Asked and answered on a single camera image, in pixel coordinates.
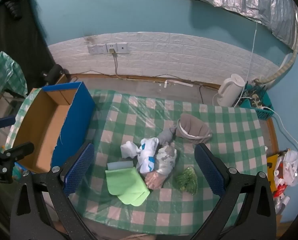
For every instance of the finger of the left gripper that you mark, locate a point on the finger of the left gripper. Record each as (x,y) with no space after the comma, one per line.
(15,154)
(7,121)

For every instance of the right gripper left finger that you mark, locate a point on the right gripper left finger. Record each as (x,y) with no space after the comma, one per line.
(30,218)

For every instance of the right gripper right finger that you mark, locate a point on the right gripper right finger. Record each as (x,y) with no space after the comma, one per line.
(257,217)

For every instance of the light green microfiber cloth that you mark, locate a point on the light green microfiber cloth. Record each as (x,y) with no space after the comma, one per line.
(127,185)

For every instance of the green sparkly scrubber cloth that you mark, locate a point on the green sparkly scrubber cloth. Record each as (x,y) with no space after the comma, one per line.
(187,181)

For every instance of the white blue plastic bag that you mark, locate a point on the white blue plastic bag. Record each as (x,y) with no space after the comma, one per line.
(146,160)

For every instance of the white grey patterned cloth bundle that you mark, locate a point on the white grey patterned cloth bundle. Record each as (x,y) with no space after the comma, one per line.
(165,160)

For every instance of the brown fleece hat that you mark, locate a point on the brown fleece hat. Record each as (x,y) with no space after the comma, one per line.
(192,129)

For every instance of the white tissue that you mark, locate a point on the white tissue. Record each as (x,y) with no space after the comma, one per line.
(129,150)

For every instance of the green checkered cloth left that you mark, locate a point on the green checkered cloth left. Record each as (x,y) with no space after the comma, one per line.
(11,75)

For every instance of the white plastic bag pile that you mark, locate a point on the white plastic bag pile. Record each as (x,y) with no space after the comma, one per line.
(285,174)

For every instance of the blue cardboard box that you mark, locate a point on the blue cardboard box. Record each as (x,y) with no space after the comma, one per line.
(56,122)

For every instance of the green checkered tablecloth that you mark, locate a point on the green checkered tablecloth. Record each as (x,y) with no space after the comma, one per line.
(237,140)

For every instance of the pink cloth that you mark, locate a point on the pink cloth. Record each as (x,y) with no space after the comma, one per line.
(155,180)

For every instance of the black clothing hanging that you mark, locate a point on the black clothing hanging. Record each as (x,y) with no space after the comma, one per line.
(21,39)

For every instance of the grey rolled sock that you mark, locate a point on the grey rolled sock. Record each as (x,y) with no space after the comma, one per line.
(166,136)

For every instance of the teal plastic basket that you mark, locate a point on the teal plastic basket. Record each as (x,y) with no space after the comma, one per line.
(256,97)

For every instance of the white electric kettle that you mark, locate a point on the white electric kettle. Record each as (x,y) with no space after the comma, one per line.
(230,90)

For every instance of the white wall socket strip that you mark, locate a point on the white wall socket strip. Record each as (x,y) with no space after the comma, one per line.
(108,48)

